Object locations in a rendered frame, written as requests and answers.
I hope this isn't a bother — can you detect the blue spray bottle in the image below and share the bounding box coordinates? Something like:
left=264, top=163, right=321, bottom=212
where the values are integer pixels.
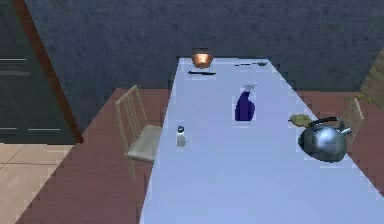
left=234, top=83, right=259, bottom=122

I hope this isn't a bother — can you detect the copper bowl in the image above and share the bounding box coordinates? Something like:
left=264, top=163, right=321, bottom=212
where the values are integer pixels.
left=190, top=52, right=214, bottom=70

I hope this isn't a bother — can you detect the olive green sponge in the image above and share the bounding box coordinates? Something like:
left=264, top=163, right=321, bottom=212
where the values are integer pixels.
left=288, top=113, right=313, bottom=129

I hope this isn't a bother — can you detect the dark long-handled spoon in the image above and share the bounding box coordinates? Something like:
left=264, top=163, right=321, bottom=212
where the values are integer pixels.
left=234, top=61, right=269, bottom=67

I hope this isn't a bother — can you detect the clear salt shaker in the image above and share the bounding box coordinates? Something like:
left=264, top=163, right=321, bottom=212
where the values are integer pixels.
left=175, top=125, right=187, bottom=148

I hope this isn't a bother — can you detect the dark panelled room door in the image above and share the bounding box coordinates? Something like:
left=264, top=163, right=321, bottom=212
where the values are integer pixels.
left=0, top=0, right=85, bottom=145

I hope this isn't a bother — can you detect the silver kettle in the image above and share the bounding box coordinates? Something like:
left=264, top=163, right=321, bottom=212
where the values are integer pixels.
left=297, top=116, right=353, bottom=164

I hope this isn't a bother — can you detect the beige wooden chair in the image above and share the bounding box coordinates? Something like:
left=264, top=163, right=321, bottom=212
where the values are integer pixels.
left=115, top=84, right=163, bottom=183
left=339, top=97, right=365, bottom=145

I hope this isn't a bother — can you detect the black knife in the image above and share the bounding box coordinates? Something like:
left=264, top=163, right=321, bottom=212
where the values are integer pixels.
left=187, top=70, right=217, bottom=77

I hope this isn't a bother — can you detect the pale blue long table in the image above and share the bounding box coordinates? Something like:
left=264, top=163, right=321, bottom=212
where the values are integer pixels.
left=138, top=57, right=384, bottom=224

